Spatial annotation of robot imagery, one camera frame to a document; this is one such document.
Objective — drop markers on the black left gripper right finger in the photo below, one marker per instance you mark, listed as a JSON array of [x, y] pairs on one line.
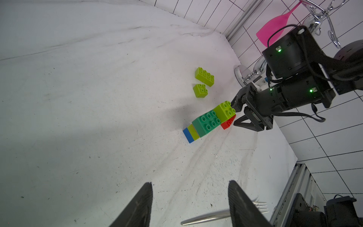
[[242, 210]]

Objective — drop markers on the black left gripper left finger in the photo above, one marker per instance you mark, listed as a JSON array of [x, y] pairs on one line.
[[138, 212]]

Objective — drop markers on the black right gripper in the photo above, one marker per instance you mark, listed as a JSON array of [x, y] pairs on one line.
[[296, 96]]

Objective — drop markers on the red 2x4 brick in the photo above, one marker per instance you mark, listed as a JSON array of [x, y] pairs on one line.
[[228, 123]]

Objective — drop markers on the lime green 2x2 brick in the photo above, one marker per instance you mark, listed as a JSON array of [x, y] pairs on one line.
[[224, 111], [200, 90], [193, 132]]

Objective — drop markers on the dark green 2x4 brick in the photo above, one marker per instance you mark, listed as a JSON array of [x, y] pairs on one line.
[[206, 123]]

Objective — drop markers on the blue 2x2 brick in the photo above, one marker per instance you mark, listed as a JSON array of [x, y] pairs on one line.
[[188, 135]]

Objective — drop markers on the lime green 2x4 brick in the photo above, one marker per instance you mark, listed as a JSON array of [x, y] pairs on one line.
[[205, 77]]

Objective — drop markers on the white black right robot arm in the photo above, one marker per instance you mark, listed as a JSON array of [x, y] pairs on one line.
[[299, 73]]

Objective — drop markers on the silver metal fork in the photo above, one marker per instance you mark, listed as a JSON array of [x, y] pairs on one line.
[[262, 207]]

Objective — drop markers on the chrome pink cup stand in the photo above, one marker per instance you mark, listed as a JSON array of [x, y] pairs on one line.
[[278, 37]]

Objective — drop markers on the aluminium mounting rail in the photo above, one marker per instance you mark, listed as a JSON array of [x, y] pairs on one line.
[[301, 193]]

